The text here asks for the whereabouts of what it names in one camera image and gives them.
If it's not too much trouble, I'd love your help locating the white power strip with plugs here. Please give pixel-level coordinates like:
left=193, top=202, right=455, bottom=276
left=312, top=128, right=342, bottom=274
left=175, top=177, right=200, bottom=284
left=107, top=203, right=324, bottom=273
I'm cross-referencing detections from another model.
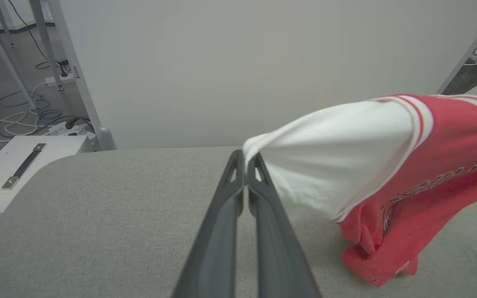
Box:
left=48, top=120, right=95, bottom=137

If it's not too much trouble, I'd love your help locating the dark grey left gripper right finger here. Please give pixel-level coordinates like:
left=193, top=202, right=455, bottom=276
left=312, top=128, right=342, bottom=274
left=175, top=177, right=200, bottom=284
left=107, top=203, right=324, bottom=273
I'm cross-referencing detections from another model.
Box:
left=246, top=152, right=322, bottom=298

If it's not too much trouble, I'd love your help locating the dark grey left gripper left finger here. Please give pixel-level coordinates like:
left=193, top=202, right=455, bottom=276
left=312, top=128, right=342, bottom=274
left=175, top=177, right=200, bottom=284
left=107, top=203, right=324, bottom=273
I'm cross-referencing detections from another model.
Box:
left=171, top=150, right=246, bottom=298

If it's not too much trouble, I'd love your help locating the red white basketball jersey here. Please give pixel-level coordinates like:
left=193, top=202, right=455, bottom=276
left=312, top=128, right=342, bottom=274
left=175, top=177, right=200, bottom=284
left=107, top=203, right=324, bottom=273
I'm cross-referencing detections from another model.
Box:
left=243, top=94, right=477, bottom=287

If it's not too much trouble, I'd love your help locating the blue coiled cable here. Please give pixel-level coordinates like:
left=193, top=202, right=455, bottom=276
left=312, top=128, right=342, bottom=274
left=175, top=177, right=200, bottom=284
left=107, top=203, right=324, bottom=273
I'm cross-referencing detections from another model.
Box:
left=36, top=108, right=63, bottom=124

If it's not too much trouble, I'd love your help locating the white floor cable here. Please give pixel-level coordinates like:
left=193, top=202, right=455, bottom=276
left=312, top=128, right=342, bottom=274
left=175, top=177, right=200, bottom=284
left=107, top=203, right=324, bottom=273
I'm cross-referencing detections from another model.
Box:
left=0, top=82, right=57, bottom=144

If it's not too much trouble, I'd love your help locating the grey slanted desk leg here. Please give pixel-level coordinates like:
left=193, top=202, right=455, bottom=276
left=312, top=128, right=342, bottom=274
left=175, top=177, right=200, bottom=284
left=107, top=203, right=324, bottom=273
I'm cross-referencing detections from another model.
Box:
left=436, top=3, right=477, bottom=102

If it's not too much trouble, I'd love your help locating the white desk frame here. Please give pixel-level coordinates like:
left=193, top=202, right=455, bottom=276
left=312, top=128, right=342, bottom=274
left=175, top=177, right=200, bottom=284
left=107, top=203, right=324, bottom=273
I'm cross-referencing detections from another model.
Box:
left=0, top=0, right=63, bottom=162

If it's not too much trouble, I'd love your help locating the black metal box handle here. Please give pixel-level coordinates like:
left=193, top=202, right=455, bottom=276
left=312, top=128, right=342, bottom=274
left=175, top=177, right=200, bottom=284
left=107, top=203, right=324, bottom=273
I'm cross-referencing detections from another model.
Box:
left=2, top=143, right=47, bottom=190

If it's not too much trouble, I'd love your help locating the small white power strip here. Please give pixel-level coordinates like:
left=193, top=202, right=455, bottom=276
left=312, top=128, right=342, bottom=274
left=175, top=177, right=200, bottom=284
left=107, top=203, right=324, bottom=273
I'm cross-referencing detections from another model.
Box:
left=45, top=74, right=76, bottom=88

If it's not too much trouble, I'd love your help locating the grey partition post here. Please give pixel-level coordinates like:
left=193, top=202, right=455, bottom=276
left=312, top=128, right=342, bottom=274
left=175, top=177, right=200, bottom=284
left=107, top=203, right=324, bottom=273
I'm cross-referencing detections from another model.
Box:
left=46, top=0, right=117, bottom=151

